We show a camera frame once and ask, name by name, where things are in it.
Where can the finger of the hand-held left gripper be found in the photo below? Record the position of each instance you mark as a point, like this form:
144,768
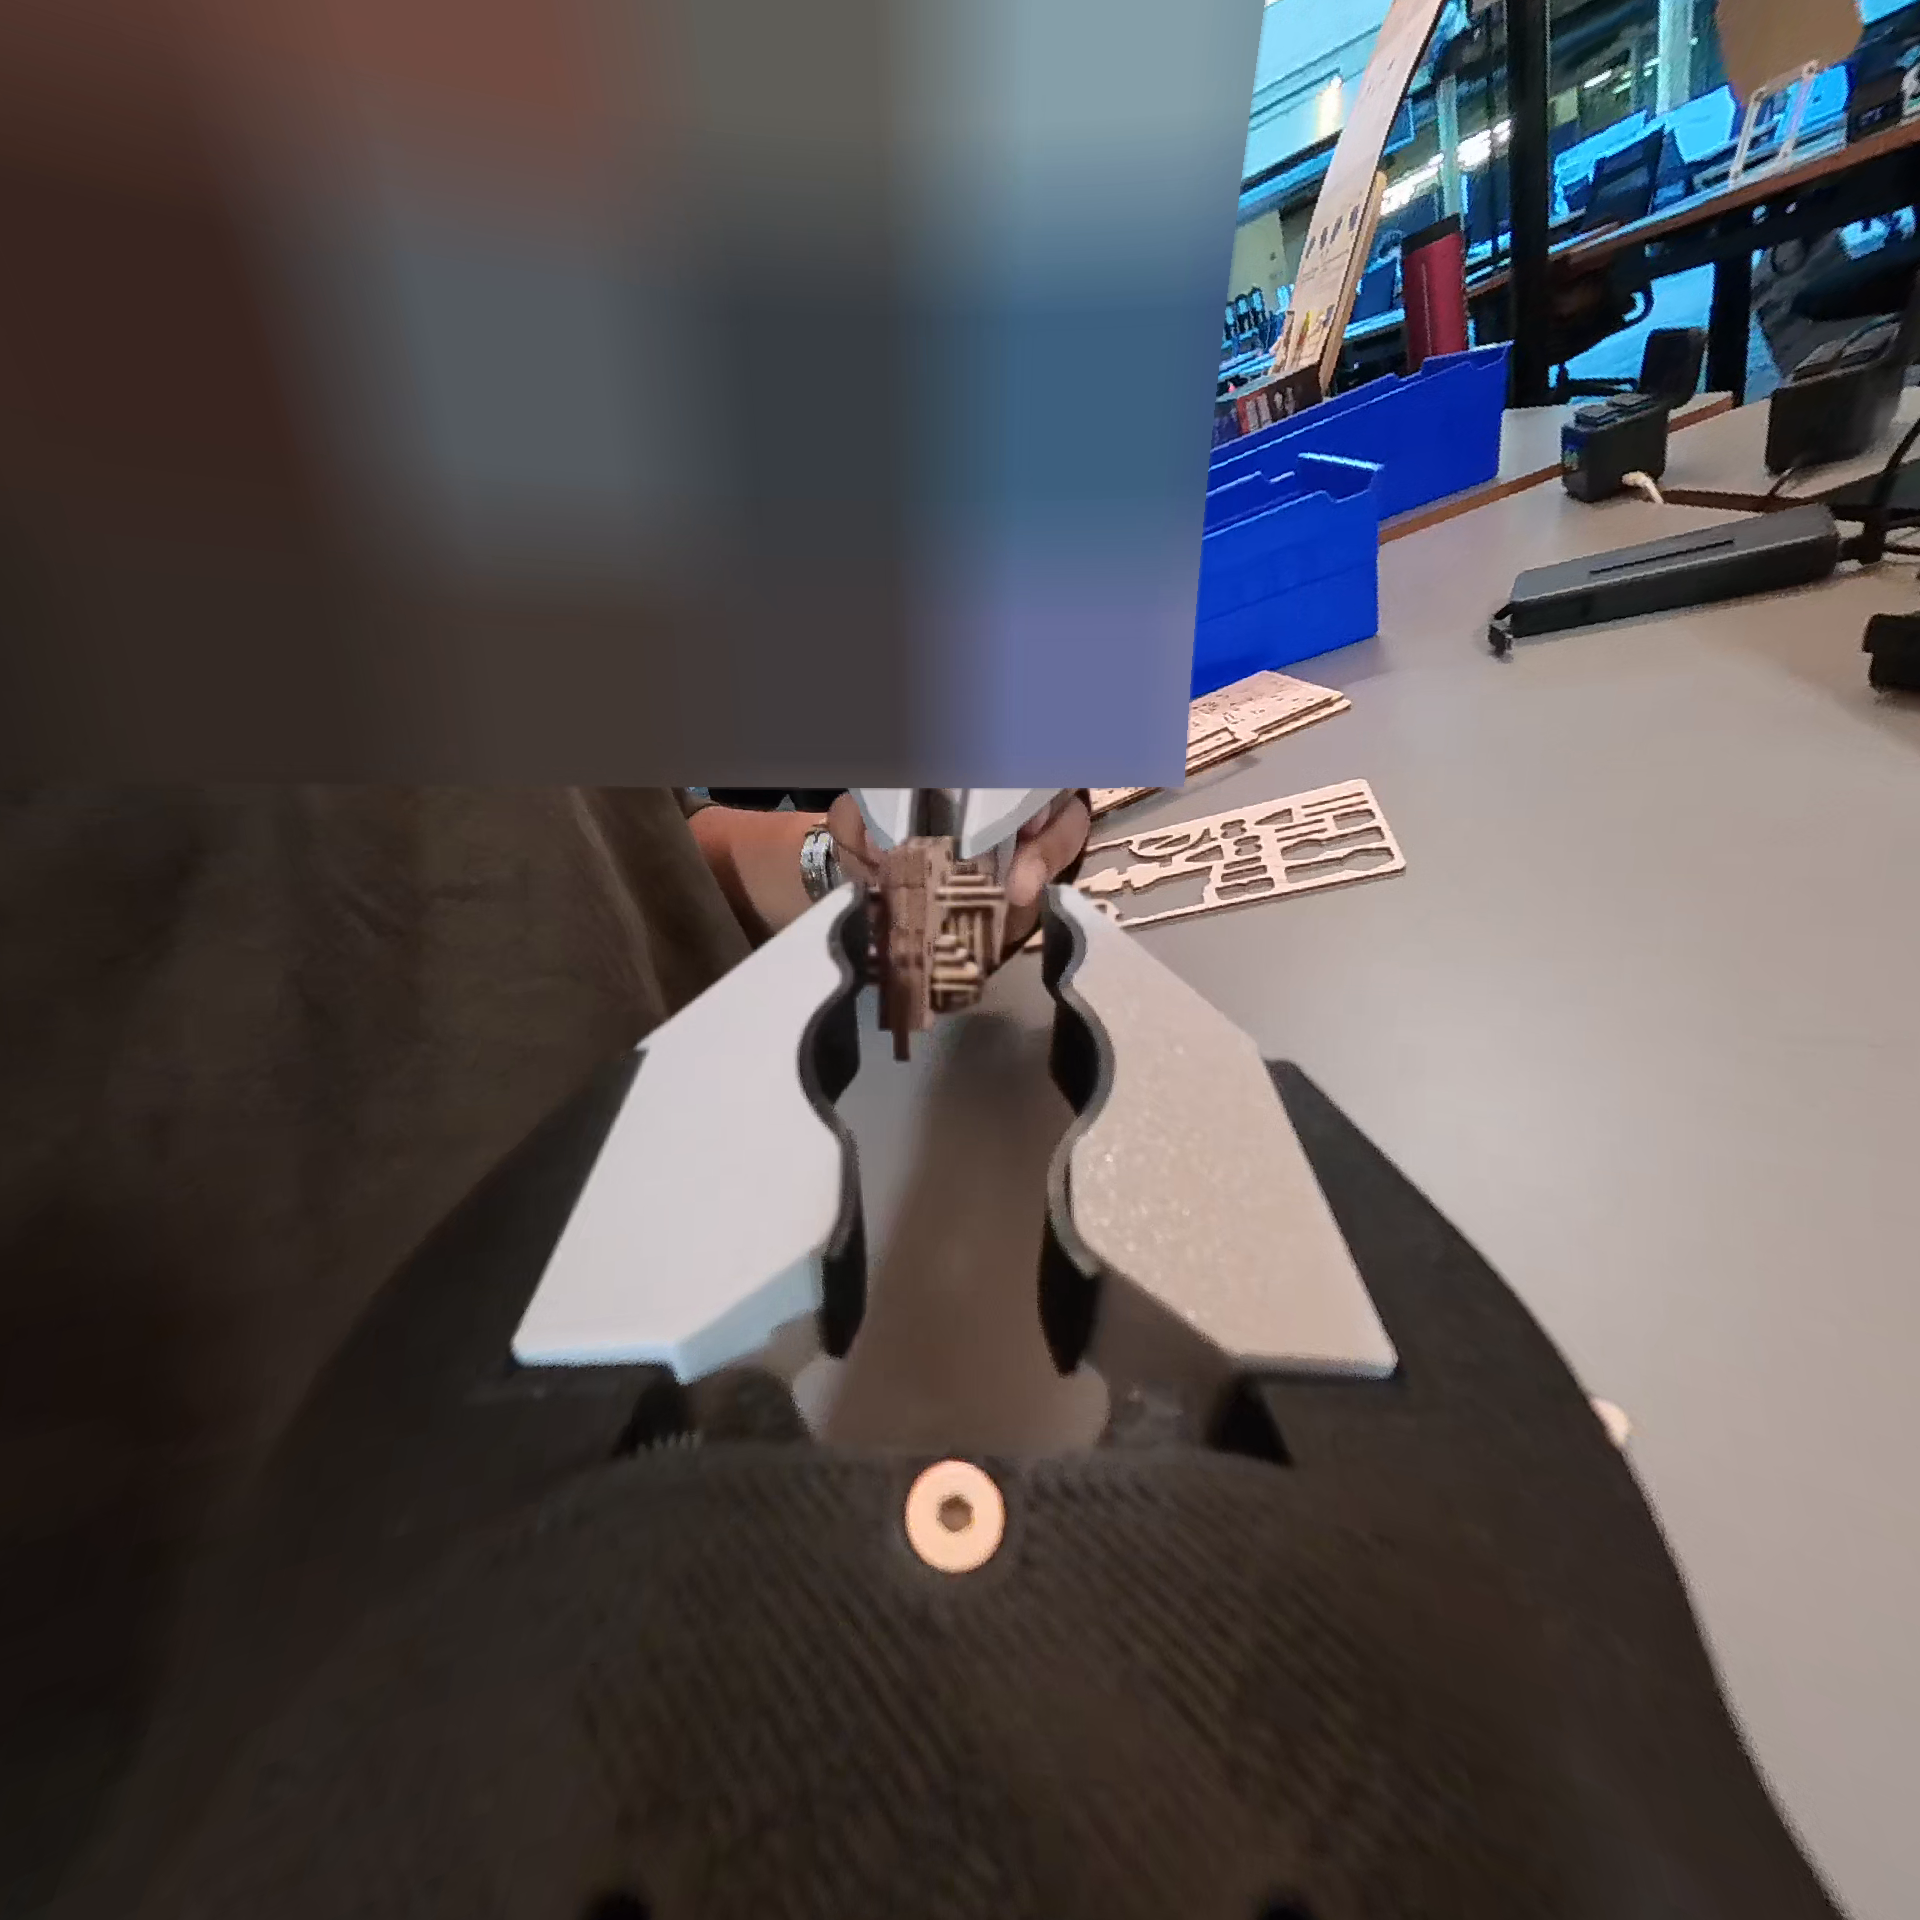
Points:
993,819
888,821

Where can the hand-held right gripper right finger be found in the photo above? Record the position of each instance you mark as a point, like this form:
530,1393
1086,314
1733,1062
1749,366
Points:
1215,1201

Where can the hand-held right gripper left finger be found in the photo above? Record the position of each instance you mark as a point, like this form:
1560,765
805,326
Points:
705,1201

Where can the layered wooden puzzle model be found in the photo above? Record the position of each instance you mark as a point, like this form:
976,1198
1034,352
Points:
938,930

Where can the person's left forearm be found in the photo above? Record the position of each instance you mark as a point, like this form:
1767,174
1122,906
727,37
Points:
750,868

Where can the person's left hand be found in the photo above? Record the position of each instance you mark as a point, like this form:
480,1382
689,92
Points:
1050,848

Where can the silver wristwatch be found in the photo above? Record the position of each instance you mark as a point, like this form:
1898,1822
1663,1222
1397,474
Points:
820,861

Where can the stack of wooden puzzle sheets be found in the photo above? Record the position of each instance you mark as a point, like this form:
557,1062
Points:
1276,705

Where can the wooden cut-out puzzle sheet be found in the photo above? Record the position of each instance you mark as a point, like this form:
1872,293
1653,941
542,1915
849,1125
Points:
1392,857

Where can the black power bank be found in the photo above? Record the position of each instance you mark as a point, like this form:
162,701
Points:
1652,579

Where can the leaning wooden board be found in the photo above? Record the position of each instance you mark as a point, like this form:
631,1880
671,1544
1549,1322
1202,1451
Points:
1359,180

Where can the black pole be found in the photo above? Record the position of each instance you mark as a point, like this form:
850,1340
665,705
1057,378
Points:
1528,180

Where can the small black box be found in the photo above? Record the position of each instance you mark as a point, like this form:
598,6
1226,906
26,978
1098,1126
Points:
1898,652

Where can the black charger cubes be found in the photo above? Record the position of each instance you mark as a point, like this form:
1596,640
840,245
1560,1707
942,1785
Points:
1830,412

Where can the long brown-top table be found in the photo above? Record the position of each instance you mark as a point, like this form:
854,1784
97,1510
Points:
1725,201

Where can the black flat device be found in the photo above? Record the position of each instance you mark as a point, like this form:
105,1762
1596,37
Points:
1898,481

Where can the black and cardboard sign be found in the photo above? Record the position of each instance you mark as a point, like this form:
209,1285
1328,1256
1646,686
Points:
1785,37

